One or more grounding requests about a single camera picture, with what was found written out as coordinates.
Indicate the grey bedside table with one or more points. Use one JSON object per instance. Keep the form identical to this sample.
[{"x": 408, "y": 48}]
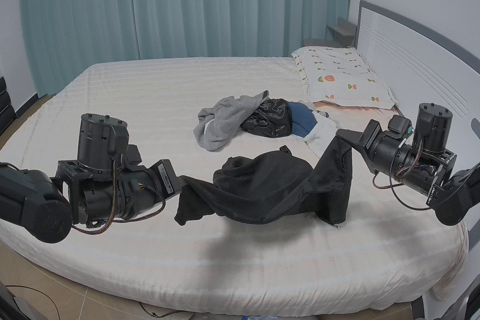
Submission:
[{"x": 343, "y": 28}]

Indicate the black shiny garment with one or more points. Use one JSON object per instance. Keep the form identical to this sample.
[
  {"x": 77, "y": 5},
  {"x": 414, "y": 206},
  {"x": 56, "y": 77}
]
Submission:
[{"x": 270, "y": 116}]

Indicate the bed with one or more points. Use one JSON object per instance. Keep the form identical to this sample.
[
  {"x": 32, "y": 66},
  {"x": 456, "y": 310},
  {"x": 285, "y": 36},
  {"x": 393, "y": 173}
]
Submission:
[{"x": 150, "y": 93}]

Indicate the grey garment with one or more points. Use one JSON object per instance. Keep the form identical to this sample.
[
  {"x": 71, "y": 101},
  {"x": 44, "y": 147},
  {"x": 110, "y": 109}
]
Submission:
[{"x": 221, "y": 118}]

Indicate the white printed pillow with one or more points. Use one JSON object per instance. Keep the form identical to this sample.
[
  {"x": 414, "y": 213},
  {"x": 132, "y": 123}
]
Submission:
[{"x": 341, "y": 76}]

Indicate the black T-shirt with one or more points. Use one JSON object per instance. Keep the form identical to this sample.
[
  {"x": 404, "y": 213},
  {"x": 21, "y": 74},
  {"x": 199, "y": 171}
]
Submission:
[{"x": 262, "y": 179}]

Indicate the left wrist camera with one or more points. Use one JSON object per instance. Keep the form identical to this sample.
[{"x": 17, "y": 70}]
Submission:
[{"x": 134, "y": 155}]

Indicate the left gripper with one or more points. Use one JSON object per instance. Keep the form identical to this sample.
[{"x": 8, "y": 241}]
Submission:
[{"x": 135, "y": 191}]

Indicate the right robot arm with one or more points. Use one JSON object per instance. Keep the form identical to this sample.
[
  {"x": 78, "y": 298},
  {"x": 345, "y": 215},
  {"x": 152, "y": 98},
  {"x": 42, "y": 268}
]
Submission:
[{"x": 435, "y": 127}]

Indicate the dark blue garment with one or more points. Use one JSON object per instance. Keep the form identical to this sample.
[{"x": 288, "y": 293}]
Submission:
[{"x": 300, "y": 118}]

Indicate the black chest of drawers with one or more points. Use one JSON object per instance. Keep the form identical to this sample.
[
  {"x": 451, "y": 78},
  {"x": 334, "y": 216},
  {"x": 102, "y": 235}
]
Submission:
[{"x": 5, "y": 104}]

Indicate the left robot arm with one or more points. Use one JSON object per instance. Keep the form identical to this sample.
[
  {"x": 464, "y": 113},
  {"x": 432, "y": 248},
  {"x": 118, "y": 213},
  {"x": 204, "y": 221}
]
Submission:
[{"x": 33, "y": 198}]

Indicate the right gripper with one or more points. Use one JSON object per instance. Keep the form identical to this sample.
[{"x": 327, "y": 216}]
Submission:
[{"x": 390, "y": 157}]

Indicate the white garment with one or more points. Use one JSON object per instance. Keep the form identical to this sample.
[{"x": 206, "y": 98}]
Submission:
[{"x": 318, "y": 134}]

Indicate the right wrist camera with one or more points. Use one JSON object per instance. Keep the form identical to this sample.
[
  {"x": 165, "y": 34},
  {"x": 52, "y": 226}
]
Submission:
[{"x": 399, "y": 127}]

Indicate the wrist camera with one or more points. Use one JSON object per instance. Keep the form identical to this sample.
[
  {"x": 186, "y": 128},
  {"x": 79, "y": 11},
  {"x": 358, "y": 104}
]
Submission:
[
  {"x": 399, "y": 127},
  {"x": 134, "y": 155}
]

